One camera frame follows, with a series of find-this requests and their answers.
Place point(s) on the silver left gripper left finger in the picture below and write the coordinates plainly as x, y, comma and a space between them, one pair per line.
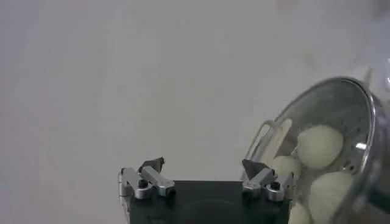
158, 181

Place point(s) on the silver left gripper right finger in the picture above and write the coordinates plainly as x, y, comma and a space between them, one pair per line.
259, 179

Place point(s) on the white steamed baozi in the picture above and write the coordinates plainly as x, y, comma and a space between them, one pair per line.
298, 214
329, 194
320, 146
286, 166

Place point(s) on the round glass pot lid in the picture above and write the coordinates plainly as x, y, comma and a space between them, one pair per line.
274, 137

